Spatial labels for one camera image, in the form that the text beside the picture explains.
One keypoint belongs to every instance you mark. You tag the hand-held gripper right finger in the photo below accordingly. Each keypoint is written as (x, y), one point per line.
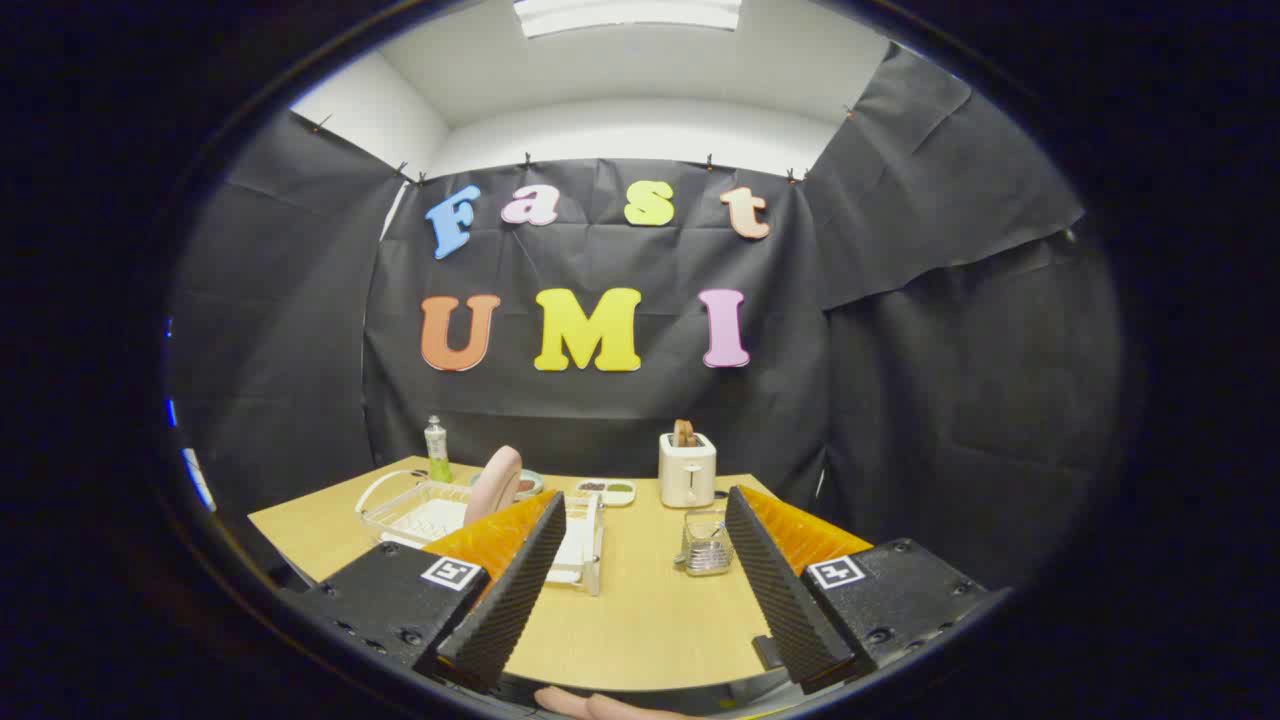
(785, 600)

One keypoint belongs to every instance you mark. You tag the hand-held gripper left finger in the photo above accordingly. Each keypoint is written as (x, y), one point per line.
(510, 600)

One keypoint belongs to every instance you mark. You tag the white dish rack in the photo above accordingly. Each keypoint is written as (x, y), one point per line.
(578, 545)

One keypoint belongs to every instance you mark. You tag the pink plate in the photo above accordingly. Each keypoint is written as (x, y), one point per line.
(495, 480)

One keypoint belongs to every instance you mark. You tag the small green-rimmed plate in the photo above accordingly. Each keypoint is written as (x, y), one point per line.
(530, 485)

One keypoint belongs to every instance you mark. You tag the white divided sauce dish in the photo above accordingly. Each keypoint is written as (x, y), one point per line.
(606, 500)

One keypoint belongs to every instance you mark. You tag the green dish soap bottle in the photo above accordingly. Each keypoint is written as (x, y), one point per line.
(438, 460)

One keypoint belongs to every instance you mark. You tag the cream toaster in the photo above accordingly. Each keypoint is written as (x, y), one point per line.
(687, 475)

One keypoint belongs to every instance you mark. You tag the brown toast slice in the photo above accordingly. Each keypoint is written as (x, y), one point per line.
(684, 433)

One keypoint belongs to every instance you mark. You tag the black backdrop cloth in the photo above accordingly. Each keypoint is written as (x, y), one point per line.
(600, 410)

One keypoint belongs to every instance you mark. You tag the ceiling light panel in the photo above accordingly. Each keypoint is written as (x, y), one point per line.
(630, 12)

